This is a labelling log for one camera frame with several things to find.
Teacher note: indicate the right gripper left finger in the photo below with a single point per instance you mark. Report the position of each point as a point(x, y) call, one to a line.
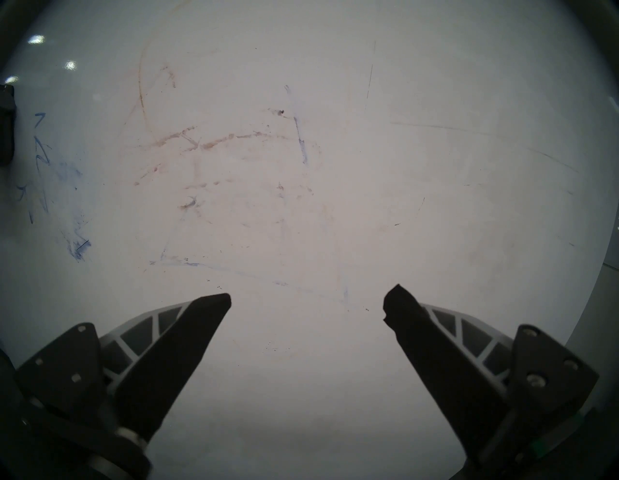
point(169, 358)

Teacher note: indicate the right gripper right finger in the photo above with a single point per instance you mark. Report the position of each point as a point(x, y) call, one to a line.
point(445, 358)

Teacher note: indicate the dark grey whiteboard eraser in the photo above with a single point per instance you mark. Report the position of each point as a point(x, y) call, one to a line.
point(6, 130)

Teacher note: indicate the white freestanding whiteboard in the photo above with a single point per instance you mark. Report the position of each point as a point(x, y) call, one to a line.
point(338, 193)

